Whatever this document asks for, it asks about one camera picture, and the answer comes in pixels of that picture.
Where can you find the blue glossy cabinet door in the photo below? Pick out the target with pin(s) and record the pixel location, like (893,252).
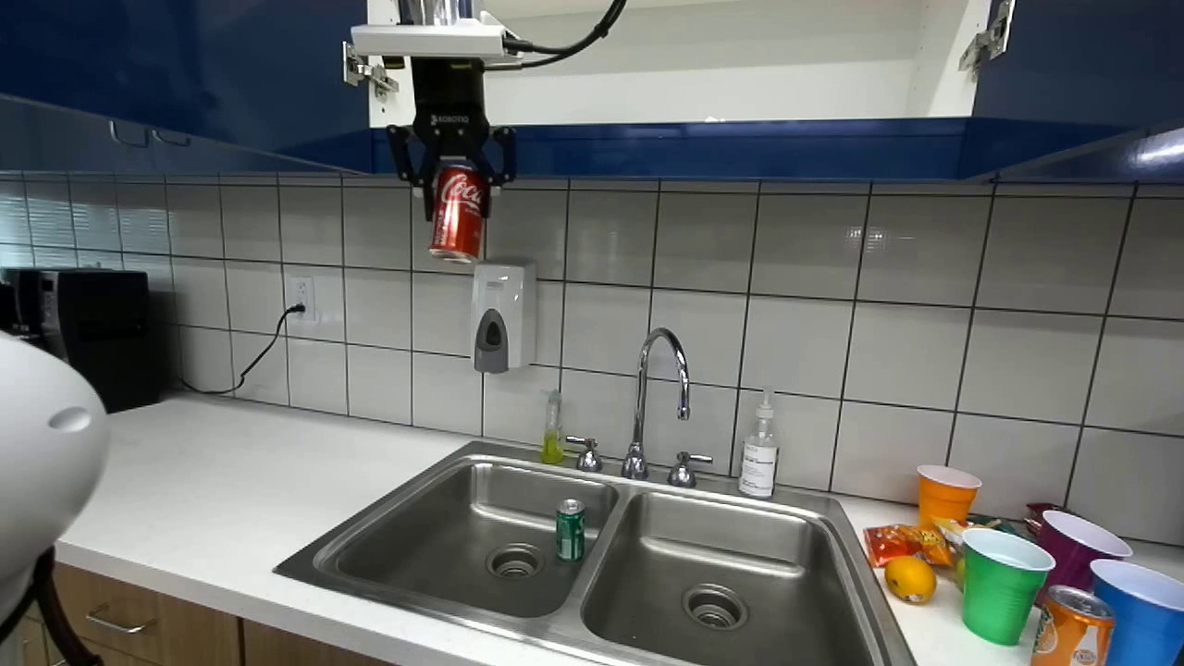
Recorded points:
(1084,61)
(185,49)

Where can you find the orange soda can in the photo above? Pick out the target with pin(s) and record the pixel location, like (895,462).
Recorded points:
(1072,630)

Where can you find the yellow dish soap bottle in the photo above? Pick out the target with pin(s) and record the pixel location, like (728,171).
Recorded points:
(554,438)

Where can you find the open blue wall cabinet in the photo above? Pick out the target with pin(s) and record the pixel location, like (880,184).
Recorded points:
(740,88)

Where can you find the purple plastic cup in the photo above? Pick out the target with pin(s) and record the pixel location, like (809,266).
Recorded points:
(1073,548)

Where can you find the black countertop appliance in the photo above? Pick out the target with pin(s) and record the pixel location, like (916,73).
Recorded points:
(106,336)

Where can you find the metal cabinet hinge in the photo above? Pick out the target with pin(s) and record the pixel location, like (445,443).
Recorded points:
(990,40)
(371,78)

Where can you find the green plastic cup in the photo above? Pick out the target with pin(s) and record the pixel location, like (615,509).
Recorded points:
(1001,594)

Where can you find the white wall soap dispenser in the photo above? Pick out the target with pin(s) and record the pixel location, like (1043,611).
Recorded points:
(497,316)

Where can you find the closed blue wall cabinet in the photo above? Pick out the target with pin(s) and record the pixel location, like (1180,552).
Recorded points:
(149,150)

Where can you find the white wall power outlet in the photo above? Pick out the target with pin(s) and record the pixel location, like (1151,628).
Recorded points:
(300,290)

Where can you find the orange plastic cup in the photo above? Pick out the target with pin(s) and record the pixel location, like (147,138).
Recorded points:
(950,496)

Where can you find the red orange snack bag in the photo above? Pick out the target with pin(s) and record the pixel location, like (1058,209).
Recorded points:
(913,543)

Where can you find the red cola can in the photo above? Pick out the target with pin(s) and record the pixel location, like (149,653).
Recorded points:
(461,215)

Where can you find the white pump soap bottle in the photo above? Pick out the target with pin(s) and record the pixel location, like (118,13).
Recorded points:
(760,464)

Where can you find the green soda can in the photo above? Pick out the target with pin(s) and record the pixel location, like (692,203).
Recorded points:
(572,535)

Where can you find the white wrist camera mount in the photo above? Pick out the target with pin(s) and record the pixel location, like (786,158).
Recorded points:
(419,44)

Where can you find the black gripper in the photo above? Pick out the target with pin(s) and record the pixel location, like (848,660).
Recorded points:
(448,105)

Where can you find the chrome gooseneck faucet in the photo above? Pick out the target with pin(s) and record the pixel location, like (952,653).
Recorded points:
(642,393)

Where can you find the blue plastic cup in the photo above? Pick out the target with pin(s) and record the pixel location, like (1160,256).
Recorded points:
(1139,616)

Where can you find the yellow lemon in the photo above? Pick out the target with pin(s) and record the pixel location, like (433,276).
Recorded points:
(913,580)

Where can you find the stainless steel double sink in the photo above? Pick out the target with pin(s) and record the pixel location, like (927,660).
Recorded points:
(740,556)

